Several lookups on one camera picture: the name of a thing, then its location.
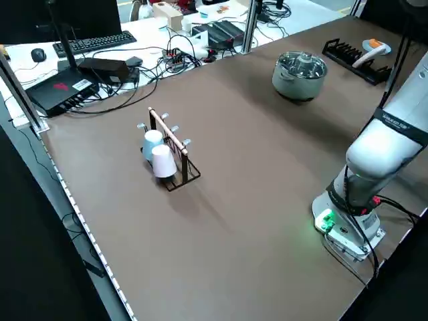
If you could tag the white cup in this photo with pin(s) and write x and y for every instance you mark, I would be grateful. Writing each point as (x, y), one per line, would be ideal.
(163, 162)

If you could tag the wooden box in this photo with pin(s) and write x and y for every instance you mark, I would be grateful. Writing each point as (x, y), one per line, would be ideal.
(170, 15)

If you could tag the black dish rack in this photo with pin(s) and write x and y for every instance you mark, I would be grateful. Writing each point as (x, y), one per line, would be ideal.
(344, 55)

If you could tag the black monitor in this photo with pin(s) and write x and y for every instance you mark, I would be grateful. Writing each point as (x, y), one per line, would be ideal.
(87, 16)

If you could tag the black box with red logo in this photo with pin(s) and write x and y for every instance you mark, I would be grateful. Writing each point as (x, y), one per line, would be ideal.
(57, 92)

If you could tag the black ribbed device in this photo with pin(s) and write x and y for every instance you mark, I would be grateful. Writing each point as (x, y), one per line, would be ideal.
(224, 31)

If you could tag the white plate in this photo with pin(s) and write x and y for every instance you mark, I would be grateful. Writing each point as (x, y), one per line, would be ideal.
(368, 57)

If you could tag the grey usb hub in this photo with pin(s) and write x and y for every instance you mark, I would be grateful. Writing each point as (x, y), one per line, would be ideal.
(174, 58)

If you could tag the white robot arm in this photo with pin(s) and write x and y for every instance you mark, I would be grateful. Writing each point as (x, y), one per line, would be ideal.
(378, 150)

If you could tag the light blue cup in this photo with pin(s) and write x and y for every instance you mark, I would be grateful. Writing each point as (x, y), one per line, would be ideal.
(150, 143)

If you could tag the grey steel cooking pot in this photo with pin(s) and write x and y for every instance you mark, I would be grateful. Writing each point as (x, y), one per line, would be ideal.
(294, 88)

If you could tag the black stand pole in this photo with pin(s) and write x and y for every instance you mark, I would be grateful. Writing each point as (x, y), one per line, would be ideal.
(65, 40)

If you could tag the black computer mouse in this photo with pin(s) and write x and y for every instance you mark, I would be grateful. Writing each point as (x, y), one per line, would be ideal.
(38, 55)

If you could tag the glass pot lid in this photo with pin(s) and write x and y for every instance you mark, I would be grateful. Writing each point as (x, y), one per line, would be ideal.
(301, 72)

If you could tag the aluminium profile post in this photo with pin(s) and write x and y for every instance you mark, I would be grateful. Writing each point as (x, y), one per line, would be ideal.
(251, 26)
(20, 93)

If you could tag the black keyboard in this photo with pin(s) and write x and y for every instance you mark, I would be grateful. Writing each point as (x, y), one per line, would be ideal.
(97, 41)

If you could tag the black power brick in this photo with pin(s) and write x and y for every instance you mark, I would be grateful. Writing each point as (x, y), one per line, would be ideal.
(103, 68)

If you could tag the light blue plate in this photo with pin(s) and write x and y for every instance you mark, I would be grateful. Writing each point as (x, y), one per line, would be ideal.
(386, 50)

